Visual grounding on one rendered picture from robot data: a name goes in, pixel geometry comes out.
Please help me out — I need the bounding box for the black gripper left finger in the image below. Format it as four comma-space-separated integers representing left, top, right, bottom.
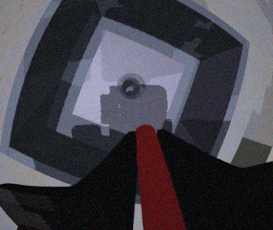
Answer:
0, 131, 137, 230

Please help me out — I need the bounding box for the red peg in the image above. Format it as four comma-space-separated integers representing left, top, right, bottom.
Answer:
135, 126, 187, 230

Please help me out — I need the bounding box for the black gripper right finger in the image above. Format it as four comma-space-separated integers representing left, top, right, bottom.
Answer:
156, 130, 273, 230

